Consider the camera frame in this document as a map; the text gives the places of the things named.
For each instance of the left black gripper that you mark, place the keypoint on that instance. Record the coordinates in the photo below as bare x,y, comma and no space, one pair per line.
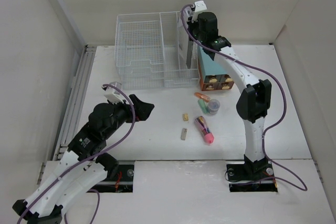
142,109

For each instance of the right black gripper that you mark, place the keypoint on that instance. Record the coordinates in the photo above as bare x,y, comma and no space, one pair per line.
191,24

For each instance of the gray white booklet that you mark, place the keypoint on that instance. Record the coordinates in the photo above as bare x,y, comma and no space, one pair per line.
185,46

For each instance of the teal drawer box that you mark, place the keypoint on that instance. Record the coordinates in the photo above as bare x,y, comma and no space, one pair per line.
212,75

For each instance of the pink pencil tube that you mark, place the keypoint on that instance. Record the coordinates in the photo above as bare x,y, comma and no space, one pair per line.
203,128

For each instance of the orange highlighter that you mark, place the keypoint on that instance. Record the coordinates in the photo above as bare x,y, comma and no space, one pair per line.
204,97

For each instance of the clear jar of paper clips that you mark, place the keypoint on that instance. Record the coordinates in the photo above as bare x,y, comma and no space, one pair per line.
213,106

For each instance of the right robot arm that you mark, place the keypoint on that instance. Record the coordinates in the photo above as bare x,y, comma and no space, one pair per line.
255,94

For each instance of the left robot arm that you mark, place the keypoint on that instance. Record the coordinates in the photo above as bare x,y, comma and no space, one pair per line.
84,163

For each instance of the small yellow eraser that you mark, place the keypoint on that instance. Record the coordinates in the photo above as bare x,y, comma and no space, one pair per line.
185,117

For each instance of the small gray stapler remover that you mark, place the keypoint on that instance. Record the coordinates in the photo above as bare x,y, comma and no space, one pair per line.
183,134

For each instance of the green highlighter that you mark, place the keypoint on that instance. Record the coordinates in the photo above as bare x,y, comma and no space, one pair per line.
202,105

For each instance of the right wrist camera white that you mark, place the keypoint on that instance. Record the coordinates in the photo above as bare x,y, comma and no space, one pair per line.
192,11

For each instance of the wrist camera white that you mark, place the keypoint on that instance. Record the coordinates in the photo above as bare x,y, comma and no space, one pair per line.
112,95
192,11

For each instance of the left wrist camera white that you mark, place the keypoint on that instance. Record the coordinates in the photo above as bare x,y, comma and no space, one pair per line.
112,95

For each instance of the white wire mesh desk organizer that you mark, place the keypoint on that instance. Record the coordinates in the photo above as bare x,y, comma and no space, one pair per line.
146,52

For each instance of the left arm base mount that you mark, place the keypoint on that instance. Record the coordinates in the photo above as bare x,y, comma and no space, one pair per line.
119,178

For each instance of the aluminium rail frame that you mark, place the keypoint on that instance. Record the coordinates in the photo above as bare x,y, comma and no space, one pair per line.
70,121

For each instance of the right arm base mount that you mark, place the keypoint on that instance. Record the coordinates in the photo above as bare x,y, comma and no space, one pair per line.
246,176

